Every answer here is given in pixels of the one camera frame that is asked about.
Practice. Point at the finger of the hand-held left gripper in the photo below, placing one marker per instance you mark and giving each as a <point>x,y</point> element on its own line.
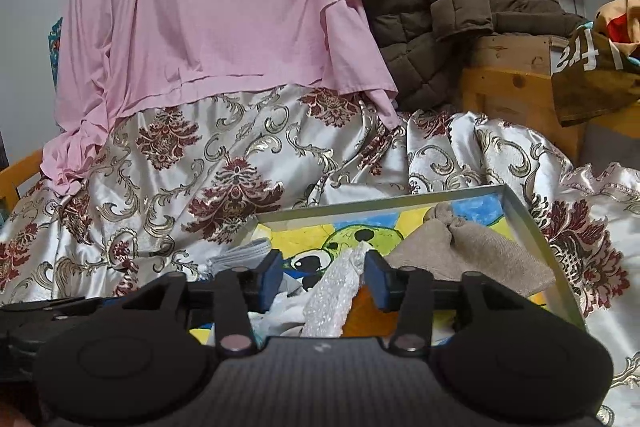
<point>85,308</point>

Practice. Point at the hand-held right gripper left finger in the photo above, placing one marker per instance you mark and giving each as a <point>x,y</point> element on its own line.
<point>270,282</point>

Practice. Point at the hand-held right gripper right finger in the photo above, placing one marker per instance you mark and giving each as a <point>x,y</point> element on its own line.
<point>377,282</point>

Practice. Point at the orange band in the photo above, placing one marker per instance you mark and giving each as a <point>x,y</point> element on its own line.
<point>367,322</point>

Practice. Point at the white textured cloth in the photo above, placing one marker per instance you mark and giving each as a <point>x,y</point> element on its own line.
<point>330,302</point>

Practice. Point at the grey tray with cartoon print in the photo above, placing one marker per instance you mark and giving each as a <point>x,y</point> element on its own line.
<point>320,237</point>

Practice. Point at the beige towel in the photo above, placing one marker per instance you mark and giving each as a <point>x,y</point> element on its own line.
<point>465,252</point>

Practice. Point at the floral satin blanket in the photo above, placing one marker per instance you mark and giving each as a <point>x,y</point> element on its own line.
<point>200,167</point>

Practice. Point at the pink shirt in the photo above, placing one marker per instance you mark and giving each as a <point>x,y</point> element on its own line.
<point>225,7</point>

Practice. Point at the wooden chair frame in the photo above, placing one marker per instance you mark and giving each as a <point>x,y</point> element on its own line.
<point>22,177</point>

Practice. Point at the wooden bed frame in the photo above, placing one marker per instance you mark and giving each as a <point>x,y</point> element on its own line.
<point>500,87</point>

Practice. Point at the wall poster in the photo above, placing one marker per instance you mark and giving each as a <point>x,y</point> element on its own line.
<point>55,52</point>

